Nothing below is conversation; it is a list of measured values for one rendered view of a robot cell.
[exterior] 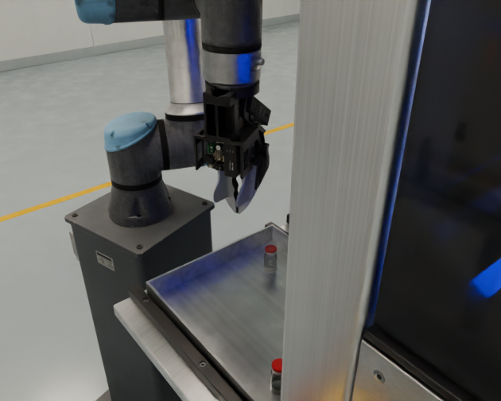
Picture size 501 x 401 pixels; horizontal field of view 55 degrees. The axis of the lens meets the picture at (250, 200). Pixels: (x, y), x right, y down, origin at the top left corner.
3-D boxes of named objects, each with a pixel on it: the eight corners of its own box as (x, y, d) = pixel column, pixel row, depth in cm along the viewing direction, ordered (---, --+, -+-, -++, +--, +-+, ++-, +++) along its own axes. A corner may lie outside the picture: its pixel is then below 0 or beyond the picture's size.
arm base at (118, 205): (95, 213, 115) (87, 177, 110) (141, 188, 126) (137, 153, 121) (140, 235, 108) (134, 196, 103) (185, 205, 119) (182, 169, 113)
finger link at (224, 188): (206, 223, 73) (203, 169, 68) (223, 204, 77) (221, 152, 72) (225, 228, 72) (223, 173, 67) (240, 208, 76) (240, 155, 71)
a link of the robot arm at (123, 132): (108, 165, 116) (99, 110, 109) (165, 158, 119) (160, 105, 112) (110, 188, 106) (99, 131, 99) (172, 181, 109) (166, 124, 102)
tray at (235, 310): (429, 350, 68) (433, 332, 66) (292, 462, 54) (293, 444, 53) (272, 239, 91) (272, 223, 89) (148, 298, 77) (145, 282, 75)
